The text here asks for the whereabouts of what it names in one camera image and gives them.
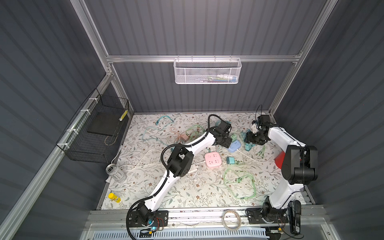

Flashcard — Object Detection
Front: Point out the pink charger plug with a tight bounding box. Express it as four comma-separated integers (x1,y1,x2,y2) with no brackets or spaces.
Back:
181,134,190,142

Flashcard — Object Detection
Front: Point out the white wire mesh basket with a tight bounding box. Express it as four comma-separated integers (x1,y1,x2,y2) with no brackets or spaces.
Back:
173,58,242,85

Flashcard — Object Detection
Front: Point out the pink power strip cube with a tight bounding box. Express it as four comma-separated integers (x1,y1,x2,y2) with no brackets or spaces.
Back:
205,152,222,169

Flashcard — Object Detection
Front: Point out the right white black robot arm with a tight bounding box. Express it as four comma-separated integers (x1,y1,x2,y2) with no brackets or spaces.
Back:
245,115,318,223

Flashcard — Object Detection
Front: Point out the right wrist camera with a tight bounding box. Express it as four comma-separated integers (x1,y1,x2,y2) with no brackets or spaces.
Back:
251,121,259,134

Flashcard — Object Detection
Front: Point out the teal charger plug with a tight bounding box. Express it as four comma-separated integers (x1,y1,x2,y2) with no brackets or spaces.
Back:
226,157,236,165

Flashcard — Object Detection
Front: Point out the red pen cup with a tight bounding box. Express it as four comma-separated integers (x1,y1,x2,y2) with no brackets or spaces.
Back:
275,151,285,169

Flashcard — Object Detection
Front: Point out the silver drink can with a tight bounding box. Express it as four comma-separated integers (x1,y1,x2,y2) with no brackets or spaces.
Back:
106,164,127,183

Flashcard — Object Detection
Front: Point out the yellow bottle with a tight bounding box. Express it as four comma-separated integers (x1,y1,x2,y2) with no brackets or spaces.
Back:
108,193,121,203

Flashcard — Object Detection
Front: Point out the green cable on mat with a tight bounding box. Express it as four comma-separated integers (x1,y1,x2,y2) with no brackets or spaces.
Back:
221,166,258,200

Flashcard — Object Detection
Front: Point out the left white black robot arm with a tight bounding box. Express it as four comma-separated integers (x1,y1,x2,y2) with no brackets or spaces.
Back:
127,114,232,226

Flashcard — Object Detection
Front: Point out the green cable of charger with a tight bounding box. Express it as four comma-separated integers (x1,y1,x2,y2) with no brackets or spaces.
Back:
184,124,208,143

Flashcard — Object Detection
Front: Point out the black wire basket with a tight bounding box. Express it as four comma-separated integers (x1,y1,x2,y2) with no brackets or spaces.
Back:
57,90,130,164

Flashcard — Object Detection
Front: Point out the blue power strip cube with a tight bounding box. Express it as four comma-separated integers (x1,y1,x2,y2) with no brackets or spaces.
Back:
228,140,242,153

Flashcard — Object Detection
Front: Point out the coiled clear cable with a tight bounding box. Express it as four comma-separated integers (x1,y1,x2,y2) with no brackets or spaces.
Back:
221,209,242,232

